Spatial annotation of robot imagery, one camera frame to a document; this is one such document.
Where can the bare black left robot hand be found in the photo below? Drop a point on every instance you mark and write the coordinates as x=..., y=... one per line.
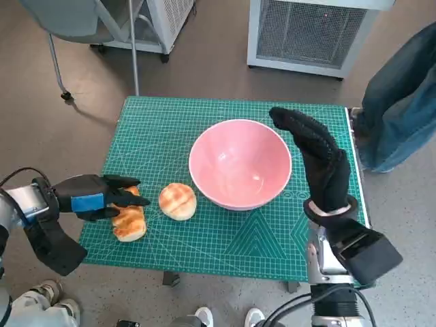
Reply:
x=88, y=197

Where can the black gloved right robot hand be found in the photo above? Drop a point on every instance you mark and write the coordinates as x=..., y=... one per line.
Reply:
x=327, y=170

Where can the long toy bread loaf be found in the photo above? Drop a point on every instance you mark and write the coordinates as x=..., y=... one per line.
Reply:
x=131, y=228

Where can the round toy bread bun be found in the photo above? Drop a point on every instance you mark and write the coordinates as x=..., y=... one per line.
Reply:
x=177, y=201

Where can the pink bowl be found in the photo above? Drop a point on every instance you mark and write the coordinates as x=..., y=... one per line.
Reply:
x=238, y=163

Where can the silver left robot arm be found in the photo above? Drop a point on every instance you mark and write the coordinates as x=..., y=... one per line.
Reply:
x=24, y=201

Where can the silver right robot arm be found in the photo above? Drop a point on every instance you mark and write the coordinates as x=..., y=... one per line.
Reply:
x=323, y=259

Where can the green cutting mat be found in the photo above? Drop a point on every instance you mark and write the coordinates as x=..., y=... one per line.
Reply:
x=153, y=136

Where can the standing person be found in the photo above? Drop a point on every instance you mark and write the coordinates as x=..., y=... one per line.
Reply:
x=402, y=102

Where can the seated person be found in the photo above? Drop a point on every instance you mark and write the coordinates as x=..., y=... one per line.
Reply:
x=41, y=306

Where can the white cabinet with mesh front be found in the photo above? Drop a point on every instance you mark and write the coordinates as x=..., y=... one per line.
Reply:
x=306, y=30

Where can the thin metal pole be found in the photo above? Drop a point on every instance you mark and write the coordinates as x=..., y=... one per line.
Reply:
x=134, y=51

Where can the grey chair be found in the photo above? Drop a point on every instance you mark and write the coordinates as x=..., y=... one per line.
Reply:
x=68, y=17

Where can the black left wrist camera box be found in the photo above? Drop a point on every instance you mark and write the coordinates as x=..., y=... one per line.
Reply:
x=54, y=248

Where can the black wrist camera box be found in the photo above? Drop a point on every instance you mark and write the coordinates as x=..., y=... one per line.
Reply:
x=54, y=248
x=371, y=255

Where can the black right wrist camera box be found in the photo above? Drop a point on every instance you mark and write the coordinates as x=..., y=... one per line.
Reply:
x=371, y=255

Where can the black table bracket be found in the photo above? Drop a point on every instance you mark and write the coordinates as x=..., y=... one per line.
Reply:
x=171, y=278
x=292, y=287

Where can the white open-frame cart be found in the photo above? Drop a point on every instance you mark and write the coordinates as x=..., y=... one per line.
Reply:
x=170, y=20

